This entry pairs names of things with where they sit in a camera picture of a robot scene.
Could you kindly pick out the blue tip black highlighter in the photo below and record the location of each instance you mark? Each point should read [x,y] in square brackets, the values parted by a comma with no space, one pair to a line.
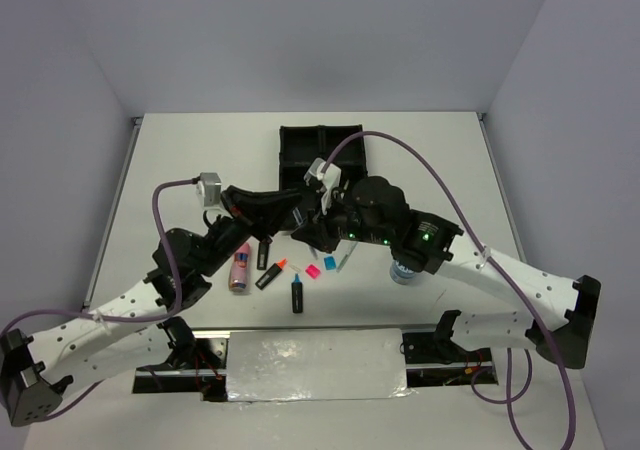
[297,295]

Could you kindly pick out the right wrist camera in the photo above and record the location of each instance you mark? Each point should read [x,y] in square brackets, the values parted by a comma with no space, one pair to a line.
[324,177]

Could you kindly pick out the blue slim pen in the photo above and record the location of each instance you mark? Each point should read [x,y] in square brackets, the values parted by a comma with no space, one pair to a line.
[297,217]

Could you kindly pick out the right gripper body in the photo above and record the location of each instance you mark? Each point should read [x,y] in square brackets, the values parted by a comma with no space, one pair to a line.
[328,233]

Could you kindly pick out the pink tip black highlighter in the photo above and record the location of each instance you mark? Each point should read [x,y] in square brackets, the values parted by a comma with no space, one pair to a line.
[262,255]

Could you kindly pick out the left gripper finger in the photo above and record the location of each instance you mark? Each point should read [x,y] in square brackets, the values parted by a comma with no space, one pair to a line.
[246,201]
[269,217]

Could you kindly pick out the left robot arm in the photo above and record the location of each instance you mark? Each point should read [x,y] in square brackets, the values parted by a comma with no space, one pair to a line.
[140,325]

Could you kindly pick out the green slim pen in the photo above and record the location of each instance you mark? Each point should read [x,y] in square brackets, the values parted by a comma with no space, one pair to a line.
[344,259]

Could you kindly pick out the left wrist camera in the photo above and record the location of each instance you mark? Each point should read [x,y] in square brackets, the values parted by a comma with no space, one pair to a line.
[208,190]

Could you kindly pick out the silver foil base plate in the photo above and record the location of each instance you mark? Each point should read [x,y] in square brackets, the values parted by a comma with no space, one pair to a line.
[315,365]

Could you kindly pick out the blue highlighter cap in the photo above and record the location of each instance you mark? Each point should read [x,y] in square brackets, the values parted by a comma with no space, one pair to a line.
[329,263]

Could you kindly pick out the pink highlighter cap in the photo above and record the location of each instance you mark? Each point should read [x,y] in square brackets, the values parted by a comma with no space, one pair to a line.
[312,271]

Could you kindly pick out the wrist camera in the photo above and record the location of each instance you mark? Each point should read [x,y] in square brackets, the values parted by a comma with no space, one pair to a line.
[208,190]
[324,177]

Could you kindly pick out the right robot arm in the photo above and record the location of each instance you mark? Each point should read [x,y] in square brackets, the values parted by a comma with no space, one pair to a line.
[550,314]

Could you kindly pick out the orange tip black highlighter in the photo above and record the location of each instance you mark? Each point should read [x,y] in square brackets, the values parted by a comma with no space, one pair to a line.
[271,274]

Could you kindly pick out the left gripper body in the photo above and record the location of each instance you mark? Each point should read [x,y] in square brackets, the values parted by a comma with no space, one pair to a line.
[238,218]

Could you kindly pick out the black compartment tray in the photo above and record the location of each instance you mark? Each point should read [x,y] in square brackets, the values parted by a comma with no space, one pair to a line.
[301,145]

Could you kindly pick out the pink bottle of pens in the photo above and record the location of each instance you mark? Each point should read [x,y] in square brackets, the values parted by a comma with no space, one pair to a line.
[238,275]

